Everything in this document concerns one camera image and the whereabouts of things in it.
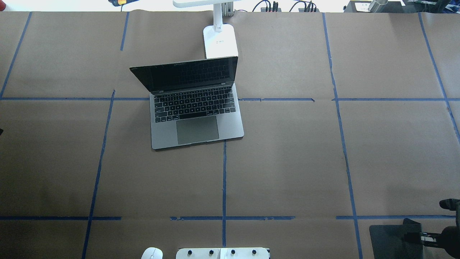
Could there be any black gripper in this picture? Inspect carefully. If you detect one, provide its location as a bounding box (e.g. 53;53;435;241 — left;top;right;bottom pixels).
405;199;460;257

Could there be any black mouse pad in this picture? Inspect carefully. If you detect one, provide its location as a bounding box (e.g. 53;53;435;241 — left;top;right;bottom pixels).
369;218;424;259

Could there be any grey laptop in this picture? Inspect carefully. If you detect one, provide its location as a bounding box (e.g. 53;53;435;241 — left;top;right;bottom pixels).
130;56;244;150

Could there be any white computer mouse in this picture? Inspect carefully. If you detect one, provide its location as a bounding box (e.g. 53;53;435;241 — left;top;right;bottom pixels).
141;247;163;259

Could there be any white desk lamp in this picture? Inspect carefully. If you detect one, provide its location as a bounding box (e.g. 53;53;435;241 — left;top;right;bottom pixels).
173;0;238;59

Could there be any black box with label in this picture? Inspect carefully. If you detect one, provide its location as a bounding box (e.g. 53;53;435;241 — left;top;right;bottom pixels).
343;0;406;13

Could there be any black usb hub right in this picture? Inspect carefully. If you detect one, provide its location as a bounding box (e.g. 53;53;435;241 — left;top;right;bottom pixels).
289;0;320;13

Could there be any black usb hub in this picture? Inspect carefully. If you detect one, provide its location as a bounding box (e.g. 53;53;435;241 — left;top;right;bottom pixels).
289;0;320;13
252;0;282;13

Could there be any black usb hub left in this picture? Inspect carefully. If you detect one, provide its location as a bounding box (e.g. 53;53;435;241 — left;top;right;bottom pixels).
252;0;282;13

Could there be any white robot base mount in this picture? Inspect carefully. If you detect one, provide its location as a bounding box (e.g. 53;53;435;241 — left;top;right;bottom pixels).
176;247;271;259

